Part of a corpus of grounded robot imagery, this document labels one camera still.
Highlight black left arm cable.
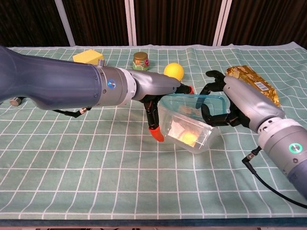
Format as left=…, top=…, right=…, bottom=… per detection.
left=52, top=107, right=93, bottom=118

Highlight white partition frame post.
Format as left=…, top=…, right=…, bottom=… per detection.
left=124, top=0, right=138, bottom=46
left=54, top=0, right=75, bottom=46
left=213, top=0, right=228, bottom=46

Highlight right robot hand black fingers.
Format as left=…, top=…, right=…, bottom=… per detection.
left=200, top=70, right=286, bottom=134

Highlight small green-label jar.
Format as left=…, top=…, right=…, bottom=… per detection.
left=131, top=52, right=150, bottom=71

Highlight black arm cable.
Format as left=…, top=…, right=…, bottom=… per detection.
left=242, top=146, right=307, bottom=208
left=52, top=107, right=93, bottom=118

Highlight gold foil snack package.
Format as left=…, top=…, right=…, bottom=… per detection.
left=226, top=65, right=281, bottom=108

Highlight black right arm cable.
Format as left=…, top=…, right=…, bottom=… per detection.
left=242, top=146, right=307, bottom=208

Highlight yellow ball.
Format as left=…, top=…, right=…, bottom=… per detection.
left=164, top=62, right=185, bottom=81

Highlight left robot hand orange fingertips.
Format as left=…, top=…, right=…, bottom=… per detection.
left=127, top=69, right=195, bottom=142

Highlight clear plastic container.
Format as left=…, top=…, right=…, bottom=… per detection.
left=157, top=93, right=231, bottom=154

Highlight yellow foam cube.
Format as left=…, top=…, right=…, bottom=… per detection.
left=72, top=49, right=104, bottom=65

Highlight green checked tablecloth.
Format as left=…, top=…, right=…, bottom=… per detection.
left=0, top=42, right=307, bottom=220

